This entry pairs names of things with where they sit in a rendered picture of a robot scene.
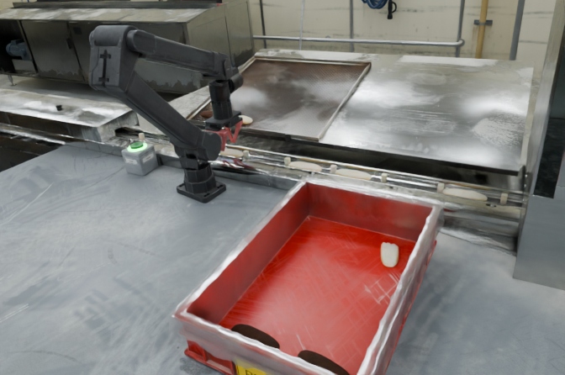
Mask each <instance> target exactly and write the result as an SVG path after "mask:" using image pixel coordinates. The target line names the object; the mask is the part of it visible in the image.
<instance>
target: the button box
mask: <svg viewBox="0 0 565 375"><path fill-rule="evenodd" d="M128 148H129V147H127V148H126V149H124V150H122V151H121V152H122V155H123V158H124V164H125V167H126V170H127V172H128V173H133V174H136V175H141V176H144V175H146V174H147V173H149V172H151V171H152V170H154V169H155V168H157V167H158V166H161V160H160V157H156V152H155V148H154V146H153V145H151V144H146V148H145V149H144V150H141V151H129V150H128Z"/></svg>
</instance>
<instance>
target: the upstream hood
mask: <svg viewBox="0 0 565 375"><path fill-rule="evenodd" d="M0 123H1V124H10V125H14V126H18V127H23V128H28V129H36V130H40V131H45V132H50V133H54V134H59V135H67V136H71V137H77V138H81V139H85V140H94V141H98V142H104V141H105V140H107V139H109V138H111V137H113V136H114V130H116V129H118V128H120V127H122V126H124V125H125V124H127V125H129V127H131V126H139V127H140V123H139V120H138V116H137V113H136V112H135V111H134V110H133V109H131V108H130V107H125V106H118V105H112V104H105V103H94V102H87V101H81V100H74V99H68V98H56V97H50V96H44V95H37V94H31V93H25V92H13V91H6V90H0Z"/></svg>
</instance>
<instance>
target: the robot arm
mask: <svg viewBox="0 0 565 375"><path fill-rule="evenodd" d="M89 42H90V45H91V55H90V69H89V83H88V84H89V86H90V87H92V88H93V89H95V90H96V91H99V90H103V91H105V92H106V93H107V94H109V95H111V96H114V97H116V98H117V99H118V100H120V101H121V102H123V103H124V104H126V105H127V106H128V107H130V108H131V109H133V110H134V111H135V112H136V113H137V114H138V115H140V116H141V117H142V118H144V119H145V120H147V121H148V122H149V123H151V124H152V125H154V126H155V127H156V128H158V130H160V131H161V132H162V133H164V134H165V135H166V136H168V137H169V138H170V139H169V142H170V143H171V144H172V145H174V151H175V153H176V155H177V156H179V159H180V162H181V167H182V168H183V169H184V173H185V175H184V180H183V181H184V182H183V183H181V184H179V185H178V186H177V192H178V193H180V194H181V195H184V196H186V197H189V198H192V199H194V200H197V201H199V202H201V203H208V202H209V201H211V200H212V199H214V198H216V197H217V196H219V195H220V194H221V193H223V192H224V191H226V186H225V184H224V183H222V182H218V181H215V177H214V171H211V166H210V163H209V161H215V160H217V158H218V157H219V154H220V151H224V149H225V145H226V141H227V135H228V136H229V138H230V141H231V142H232V143H235V142H236V139H237V136H238V134H239V131H240V127H241V125H242V123H243V118H242V117H239V116H241V111H236V110H232V106H231V100H230V94H231V93H233V92H234V91H236V90H237V89H238V88H240V87H241V86H242V84H243V77H242V75H241V74H240V73H239V69H238V67H231V63H230V58H229V56H228V55H226V54H224V53H221V52H214V51H211V50H202V49H199V48H196V47H192V46H190V45H185V44H182V43H178V42H176V41H172V40H167V39H164V38H161V37H158V36H155V35H154V34H150V33H147V32H145V31H143V30H140V29H137V28H136V27H135V26H133V25H100V26H98V27H97V28H96V29H95V30H94V31H92V32H91V34H90V36H89ZM137 60H141V61H149V62H153V63H157V64H162V65H166V66H174V67H178V68H182V69H187V70H191V71H195V72H197V73H200V74H201V77H202V79H211V80H213V81H210V82H209V83H208V85H209V94H210V99H211V104H212V110H213V116H212V117H211V118H209V119H207V120H205V125H206V126H207V127H206V128H205V129H206V131H202V130H201V129H200V128H199V127H198V126H197V125H195V124H192V123H190V122H189V121H188V120H187V119H185V118H184V117H183V116H182V115H181V114H180V113H178V111H176V109H174V107H172V106H171V105H170V104H169V103H168V102H167V101H165V100H164V99H163V98H162V97H161V96H160V95H159V94H157V93H156V92H155V91H154V90H153V89H152V88H150V87H149V86H148V85H147V84H146V83H145V82H144V81H143V80H142V79H141V78H140V77H139V76H138V75H137V74H136V71H135V70H134V68H135V64H136V62H137ZM234 125H235V126H236V128H235V134H234V138H233V136H232V134H231V131H230V128H231V127H233V126H234ZM216 126H218V127H216ZM221 128H225V129H221ZM220 136H221V139H222V145H221V139H220Z"/></svg>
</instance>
